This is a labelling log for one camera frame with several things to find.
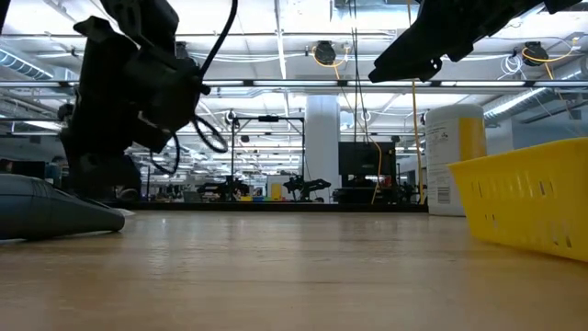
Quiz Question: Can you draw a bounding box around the thin yellow cable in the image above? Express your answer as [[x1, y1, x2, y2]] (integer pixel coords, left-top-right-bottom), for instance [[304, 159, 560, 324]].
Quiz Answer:
[[370, 137, 384, 206]]

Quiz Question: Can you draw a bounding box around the yellow plastic basket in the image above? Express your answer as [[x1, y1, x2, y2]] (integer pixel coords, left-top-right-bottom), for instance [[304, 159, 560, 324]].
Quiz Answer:
[[447, 136, 588, 264]]

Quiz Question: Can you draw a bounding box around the black monitor screen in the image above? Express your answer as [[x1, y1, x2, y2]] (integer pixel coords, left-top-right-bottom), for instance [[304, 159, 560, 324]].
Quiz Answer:
[[337, 141, 398, 190]]

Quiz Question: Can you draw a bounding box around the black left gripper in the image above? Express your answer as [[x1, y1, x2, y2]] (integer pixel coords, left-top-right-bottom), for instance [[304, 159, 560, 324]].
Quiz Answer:
[[58, 16, 212, 202]]

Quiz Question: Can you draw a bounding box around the black ceiling cable reel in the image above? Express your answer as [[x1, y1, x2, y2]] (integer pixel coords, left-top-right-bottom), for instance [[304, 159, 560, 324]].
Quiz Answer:
[[521, 40, 550, 68], [313, 40, 338, 67]]

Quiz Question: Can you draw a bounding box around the white yellow wipes canister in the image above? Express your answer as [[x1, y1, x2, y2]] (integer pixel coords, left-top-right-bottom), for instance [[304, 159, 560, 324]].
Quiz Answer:
[[424, 103, 488, 218]]

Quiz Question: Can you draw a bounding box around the white building pillar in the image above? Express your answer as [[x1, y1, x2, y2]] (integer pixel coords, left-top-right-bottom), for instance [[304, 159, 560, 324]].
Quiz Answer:
[[304, 95, 342, 203]]

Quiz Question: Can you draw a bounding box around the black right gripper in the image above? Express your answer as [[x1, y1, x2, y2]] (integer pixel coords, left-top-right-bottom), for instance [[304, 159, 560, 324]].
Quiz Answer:
[[367, 0, 544, 85]]

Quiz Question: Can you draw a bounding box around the grey oval plastic case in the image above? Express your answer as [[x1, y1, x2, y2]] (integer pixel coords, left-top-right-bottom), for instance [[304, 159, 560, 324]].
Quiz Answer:
[[0, 172, 127, 242]]

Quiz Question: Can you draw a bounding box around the long ceiling light strip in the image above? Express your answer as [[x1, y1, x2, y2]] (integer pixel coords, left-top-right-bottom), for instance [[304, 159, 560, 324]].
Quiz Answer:
[[0, 79, 588, 89]]

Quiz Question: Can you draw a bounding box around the black metal table frame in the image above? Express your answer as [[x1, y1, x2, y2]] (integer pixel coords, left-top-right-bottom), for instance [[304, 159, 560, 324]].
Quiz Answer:
[[103, 201, 429, 214]]

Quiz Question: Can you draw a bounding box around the black left wrist camera cable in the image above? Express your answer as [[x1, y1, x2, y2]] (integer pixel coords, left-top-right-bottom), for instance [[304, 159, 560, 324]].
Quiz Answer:
[[149, 0, 240, 177]]

